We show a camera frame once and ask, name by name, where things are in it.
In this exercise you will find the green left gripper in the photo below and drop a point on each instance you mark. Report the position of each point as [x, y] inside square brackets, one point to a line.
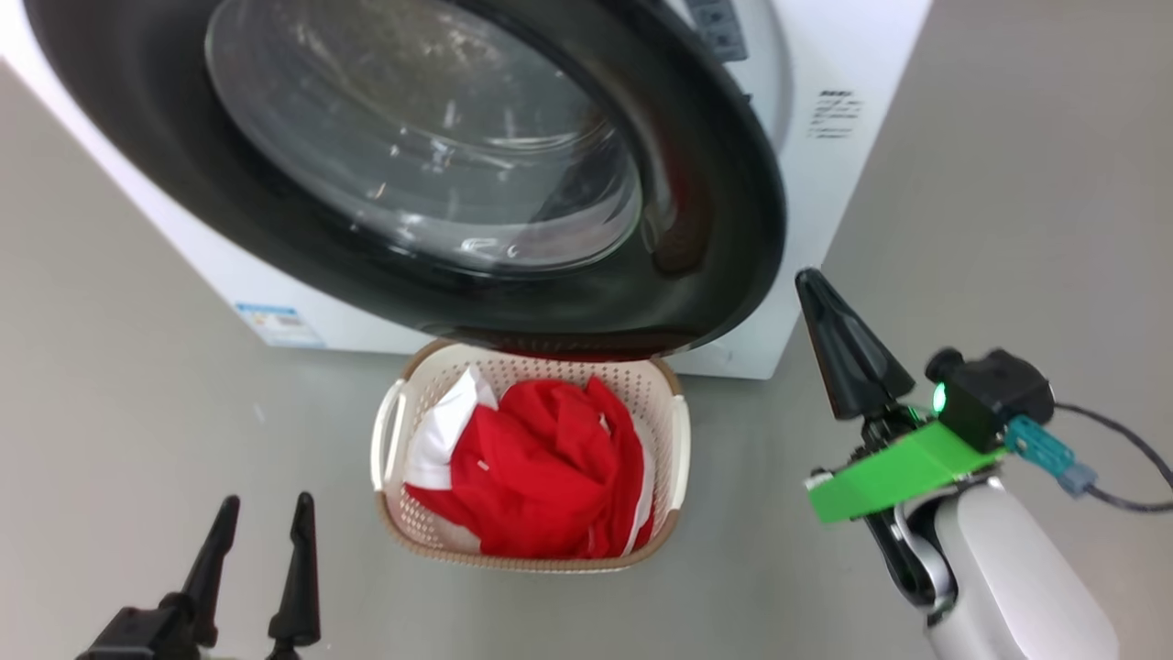
[137, 637]

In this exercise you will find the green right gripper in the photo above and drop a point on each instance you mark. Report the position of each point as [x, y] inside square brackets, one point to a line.
[898, 472]

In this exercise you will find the dark washing machine door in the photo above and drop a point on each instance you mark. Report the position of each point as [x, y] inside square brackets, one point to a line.
[715, 211]

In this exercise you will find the red and white garment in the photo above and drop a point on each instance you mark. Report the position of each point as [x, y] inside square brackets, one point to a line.
[541, 467]

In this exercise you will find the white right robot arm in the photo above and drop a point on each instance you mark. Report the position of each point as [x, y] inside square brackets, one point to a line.
[1017, 587]

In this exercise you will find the cream perforated laundry basket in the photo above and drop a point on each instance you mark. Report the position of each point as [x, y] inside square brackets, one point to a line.
[403, 522]

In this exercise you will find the white front-load washing machine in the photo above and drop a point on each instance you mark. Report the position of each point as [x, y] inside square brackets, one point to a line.
[852, 183]

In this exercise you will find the blue energy label sticker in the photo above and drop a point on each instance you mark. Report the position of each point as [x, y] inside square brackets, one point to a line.
[279, 325]

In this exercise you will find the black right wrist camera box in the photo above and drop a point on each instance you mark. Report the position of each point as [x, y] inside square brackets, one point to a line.
[994, 394]

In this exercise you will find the teal right camera connector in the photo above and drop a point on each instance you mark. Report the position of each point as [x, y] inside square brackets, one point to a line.
[1049, 454]

